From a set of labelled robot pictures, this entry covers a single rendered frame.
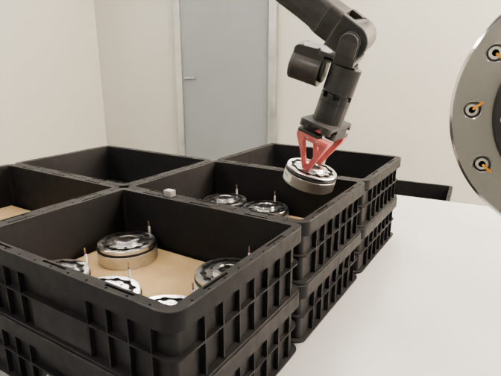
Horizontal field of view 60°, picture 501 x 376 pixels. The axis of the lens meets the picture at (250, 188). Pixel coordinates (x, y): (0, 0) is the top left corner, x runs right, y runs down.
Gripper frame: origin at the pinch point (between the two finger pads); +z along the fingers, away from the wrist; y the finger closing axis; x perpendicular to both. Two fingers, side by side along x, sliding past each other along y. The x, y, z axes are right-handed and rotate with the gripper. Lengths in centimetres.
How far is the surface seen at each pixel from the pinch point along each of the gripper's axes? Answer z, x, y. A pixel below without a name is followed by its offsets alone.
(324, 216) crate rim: 2.5, 10.0, 12.7
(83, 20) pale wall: 60, -376, -230
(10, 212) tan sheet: 34, -56, 28
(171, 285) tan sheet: 16.2, -3.3, 32.4
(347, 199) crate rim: 2.5, 9.7, 2.1
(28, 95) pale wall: 125, -346, -154
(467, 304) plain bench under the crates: 17.0, 36.8, -12.1
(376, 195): 8.0, 10.1, -20.7
